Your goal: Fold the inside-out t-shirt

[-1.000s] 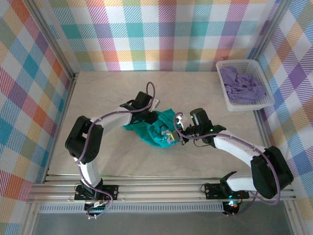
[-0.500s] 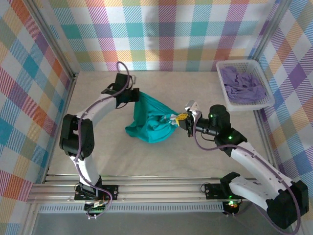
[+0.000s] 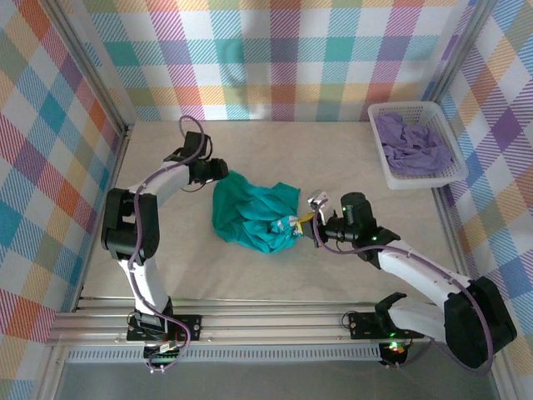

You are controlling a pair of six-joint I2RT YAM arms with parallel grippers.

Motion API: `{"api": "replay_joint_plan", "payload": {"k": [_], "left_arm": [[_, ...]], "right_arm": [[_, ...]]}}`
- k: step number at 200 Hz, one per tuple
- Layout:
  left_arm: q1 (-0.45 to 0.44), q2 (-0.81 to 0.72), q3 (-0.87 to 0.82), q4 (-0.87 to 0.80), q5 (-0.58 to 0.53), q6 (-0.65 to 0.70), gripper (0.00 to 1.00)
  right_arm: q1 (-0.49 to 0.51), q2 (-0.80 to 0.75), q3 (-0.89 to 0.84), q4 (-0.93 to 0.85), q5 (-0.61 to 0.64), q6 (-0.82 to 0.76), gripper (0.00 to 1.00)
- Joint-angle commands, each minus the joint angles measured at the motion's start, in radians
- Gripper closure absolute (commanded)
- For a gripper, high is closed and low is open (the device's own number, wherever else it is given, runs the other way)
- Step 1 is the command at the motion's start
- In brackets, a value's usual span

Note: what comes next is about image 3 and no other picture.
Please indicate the aluminium table side rail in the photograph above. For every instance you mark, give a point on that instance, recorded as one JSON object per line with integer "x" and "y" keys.
{"x": 118, "y": 158}
{"x": 450, "y": 233}

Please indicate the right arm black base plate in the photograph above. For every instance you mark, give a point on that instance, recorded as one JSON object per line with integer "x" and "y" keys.
{"x": 362, "y": 327}

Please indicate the white plastic basket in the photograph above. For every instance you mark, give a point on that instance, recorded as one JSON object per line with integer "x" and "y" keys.
{"x": 416, "y": 181}

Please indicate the aluminium corner post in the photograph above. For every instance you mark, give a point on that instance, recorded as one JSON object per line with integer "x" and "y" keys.
{"x": 458, "y": 50}
{"x": 93, "y": 68}

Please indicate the green terminal circuit board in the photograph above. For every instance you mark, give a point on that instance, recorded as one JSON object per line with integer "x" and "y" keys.
{"x": 166, "y": 354}

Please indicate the teal t-shirt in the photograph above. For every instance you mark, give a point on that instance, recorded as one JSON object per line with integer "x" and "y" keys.
{"x": 233, "y": 208}

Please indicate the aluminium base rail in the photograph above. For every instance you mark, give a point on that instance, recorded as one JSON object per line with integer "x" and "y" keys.
{"x": 270, "y": 323}

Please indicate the purple crumpled cloth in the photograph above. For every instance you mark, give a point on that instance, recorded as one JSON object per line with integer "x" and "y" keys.
{"x": 412, "y": 146}

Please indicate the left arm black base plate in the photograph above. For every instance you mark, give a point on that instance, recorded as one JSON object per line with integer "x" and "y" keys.
{"x": 195, "y": 321}

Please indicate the circuit board with LEDs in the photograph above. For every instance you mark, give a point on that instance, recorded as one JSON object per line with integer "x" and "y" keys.
{"x": 395, "y": 349}

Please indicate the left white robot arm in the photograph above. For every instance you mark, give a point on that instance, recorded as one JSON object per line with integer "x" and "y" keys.
{"x": 147, "y": 287}

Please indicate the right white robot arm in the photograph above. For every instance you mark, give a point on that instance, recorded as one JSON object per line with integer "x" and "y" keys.
{"x": 416, "y": 271}

